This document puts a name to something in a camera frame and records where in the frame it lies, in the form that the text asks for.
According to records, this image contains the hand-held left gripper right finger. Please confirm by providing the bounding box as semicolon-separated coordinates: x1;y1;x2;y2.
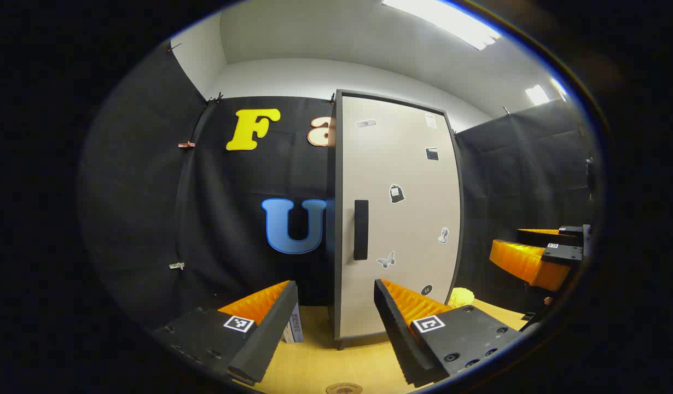
374;278;526;390

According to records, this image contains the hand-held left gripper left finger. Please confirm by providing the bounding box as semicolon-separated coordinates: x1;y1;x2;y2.
150;280;300;386

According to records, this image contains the black door handle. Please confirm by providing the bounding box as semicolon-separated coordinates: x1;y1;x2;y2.
354;200;369;261

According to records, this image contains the grey cabinet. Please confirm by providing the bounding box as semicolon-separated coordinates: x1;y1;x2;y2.
327;89;466;351

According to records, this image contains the yellow knitted toy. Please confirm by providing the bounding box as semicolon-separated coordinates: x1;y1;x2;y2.
448;287;475;308

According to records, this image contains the black backdrop cloth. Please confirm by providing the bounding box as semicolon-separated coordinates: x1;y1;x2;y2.
79;41;597;334

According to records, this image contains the long ceiling light panel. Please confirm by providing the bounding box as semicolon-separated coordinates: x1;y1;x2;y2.
381;0;501;51

